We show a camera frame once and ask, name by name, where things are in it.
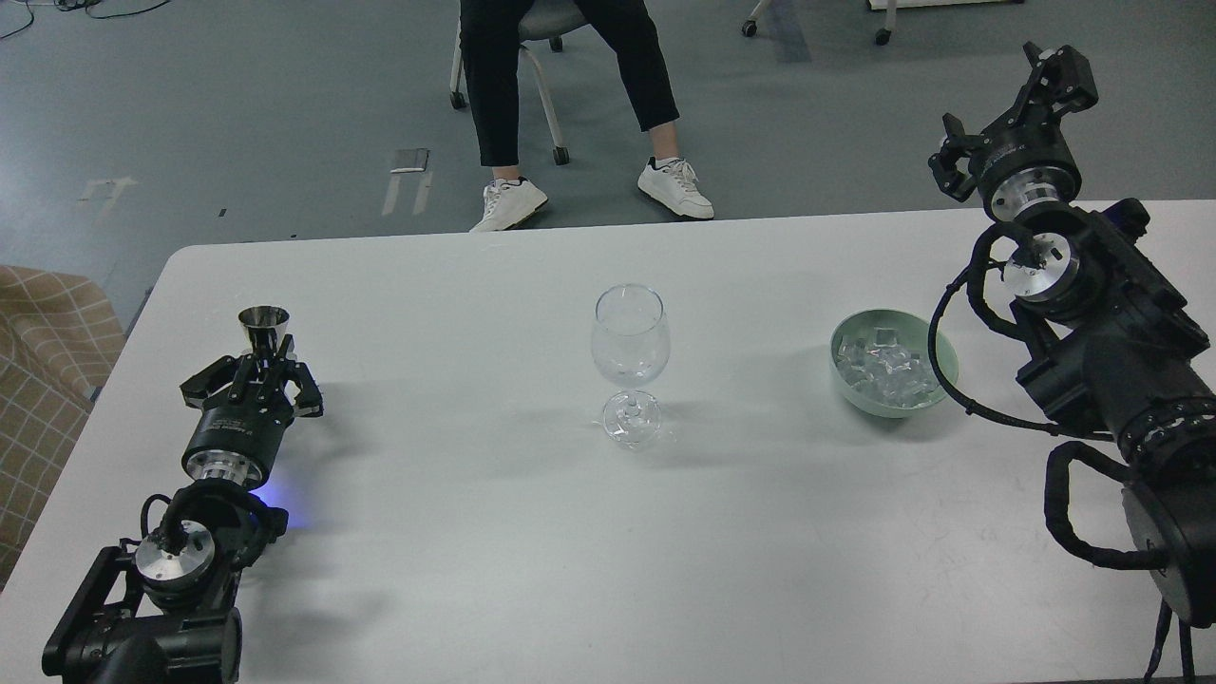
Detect clear wine glass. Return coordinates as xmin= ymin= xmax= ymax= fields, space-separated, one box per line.
xmin=591 ymin=284 xmax=672 ymax=447

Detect green bowl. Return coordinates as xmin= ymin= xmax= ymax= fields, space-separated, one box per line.
xmin=828 ymin=309 xmax=948 ymax=419

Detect white office chair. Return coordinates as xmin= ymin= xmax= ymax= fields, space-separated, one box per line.
xmin=447 ymin=0 xmax=592 ymax=166

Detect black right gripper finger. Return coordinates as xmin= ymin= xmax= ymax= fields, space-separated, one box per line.
xmin=928 ymin=113 xmax=986 ymax=202
xmin=996 ymin=43 xmax=1099 ymax=131

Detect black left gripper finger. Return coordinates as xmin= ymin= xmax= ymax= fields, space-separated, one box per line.
xmin=180 ymin=353 xmax=259 ymax=410
xmin=257 ymin=333 xmax=323 ymax=417

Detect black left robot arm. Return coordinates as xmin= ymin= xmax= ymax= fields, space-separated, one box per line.
xmin=43 ymin=327 xmax=323 ymax=683

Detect checkered beige cloth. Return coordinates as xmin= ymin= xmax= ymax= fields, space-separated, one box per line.
xmin=1 ymin=265 xmax=126 ymax=584

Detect white wheeled furniture base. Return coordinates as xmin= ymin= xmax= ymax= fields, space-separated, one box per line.
xmin=738 ymin=1 xmax=1021 ymax=47

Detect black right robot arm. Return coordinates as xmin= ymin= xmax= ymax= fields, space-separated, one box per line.
xmin=927 ymin=43 xmax=1215 ymax=683

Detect grey object on floor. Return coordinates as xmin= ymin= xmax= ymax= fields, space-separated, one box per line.
xmin=389 ymin=147 xmax=430 ymax=175

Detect silver metal jigger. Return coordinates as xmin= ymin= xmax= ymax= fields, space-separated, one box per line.
xmin=237 ymin=305 xmax=289 ymax=368

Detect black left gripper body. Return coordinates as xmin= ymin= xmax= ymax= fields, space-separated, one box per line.
xmin=180 ymin=382 xmax=295 ymax=492

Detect person in black trousers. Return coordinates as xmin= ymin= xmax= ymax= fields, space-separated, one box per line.
xmin=452 ymin=1 xmax=713 ymax=231

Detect clear ice cubes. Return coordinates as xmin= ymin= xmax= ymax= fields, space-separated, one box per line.
xmin=835 ymin=327 xmax=940 ymax=409

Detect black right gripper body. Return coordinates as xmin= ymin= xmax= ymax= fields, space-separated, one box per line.
xmin=970 ymin=120 xmax=1082 ymax=222

